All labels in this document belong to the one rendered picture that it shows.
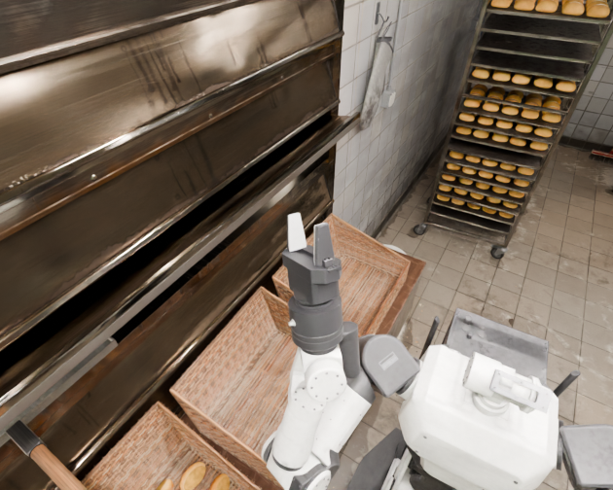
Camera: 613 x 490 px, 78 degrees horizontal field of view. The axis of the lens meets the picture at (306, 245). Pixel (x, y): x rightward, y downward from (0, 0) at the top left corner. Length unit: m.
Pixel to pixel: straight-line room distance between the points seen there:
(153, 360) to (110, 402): 0.16
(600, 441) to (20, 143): 1.15
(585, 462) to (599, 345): 2.25
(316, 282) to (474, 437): 0.44
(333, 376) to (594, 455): 0.48
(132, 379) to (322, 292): 0.89
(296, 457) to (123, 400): 0.72
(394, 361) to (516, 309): 2.24
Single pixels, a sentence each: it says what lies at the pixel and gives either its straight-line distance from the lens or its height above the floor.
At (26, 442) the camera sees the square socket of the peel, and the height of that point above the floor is 1.21.
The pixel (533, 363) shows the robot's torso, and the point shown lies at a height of 1.39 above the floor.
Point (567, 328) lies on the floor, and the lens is 3.09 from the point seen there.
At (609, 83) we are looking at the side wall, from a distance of 5.16.
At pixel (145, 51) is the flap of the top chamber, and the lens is 1.01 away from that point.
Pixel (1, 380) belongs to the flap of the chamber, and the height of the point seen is 1.40.
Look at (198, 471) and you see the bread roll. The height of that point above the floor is 0.64.
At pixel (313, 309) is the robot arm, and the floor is 1.63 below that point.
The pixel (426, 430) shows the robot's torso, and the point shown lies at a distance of 0.83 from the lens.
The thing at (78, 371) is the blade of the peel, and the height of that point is 1.20.
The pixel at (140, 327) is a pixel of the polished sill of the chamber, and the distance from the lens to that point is 1.24.
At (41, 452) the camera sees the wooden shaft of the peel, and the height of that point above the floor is 1.21.
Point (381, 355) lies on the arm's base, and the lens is 0.83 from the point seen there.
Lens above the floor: 2.10
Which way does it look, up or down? 43 degrees down
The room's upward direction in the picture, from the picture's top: straight up
